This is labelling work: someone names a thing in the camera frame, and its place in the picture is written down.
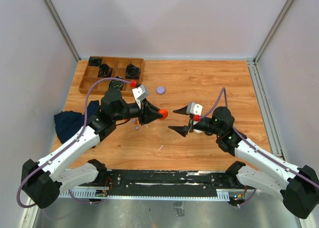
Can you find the white earbud charging case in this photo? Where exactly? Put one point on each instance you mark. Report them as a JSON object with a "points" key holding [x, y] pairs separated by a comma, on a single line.
{"points": [[197, 131]]}

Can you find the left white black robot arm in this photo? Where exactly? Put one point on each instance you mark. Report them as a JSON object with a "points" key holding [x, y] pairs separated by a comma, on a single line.
{"points": [[44, 180]]}

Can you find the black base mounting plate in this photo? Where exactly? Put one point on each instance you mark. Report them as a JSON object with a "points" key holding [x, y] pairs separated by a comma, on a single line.
{"points": [[165, 183]]}

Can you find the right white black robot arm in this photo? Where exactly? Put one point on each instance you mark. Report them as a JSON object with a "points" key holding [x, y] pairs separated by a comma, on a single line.
{"points": [[297, 188]]}

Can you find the purple earbud charging case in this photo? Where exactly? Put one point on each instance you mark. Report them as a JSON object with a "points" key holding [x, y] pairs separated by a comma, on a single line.
{"points": [[160, 90]]}

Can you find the wooden compartment tray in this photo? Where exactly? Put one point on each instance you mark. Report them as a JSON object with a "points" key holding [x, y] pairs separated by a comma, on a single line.
{"points": [[100, 67]]}

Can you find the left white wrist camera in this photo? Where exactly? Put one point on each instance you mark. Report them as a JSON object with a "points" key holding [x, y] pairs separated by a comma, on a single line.
{"points": [[140, 93]]}

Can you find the dark blue cloth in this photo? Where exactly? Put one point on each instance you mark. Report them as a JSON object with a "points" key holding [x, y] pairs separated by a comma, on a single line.
{"points": [[67, 124]]}

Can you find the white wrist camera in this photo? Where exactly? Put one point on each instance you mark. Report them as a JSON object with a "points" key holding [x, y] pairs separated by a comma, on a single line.
{"points": [[194, 109], [140, 93]]}

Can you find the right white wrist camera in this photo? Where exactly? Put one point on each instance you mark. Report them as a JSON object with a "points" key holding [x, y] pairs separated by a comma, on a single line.
{"points": [[194, 109]]}

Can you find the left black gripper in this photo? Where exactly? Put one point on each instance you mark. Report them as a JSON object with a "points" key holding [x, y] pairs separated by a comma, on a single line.
{"points": [[148, 113]]}

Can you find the orange earbud charging case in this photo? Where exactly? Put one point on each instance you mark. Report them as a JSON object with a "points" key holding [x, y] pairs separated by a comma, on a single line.
{"points": [[164, 114]]}

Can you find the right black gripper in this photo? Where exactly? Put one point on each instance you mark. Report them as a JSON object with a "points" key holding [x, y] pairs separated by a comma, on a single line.
{"points": [[183, 130]]}

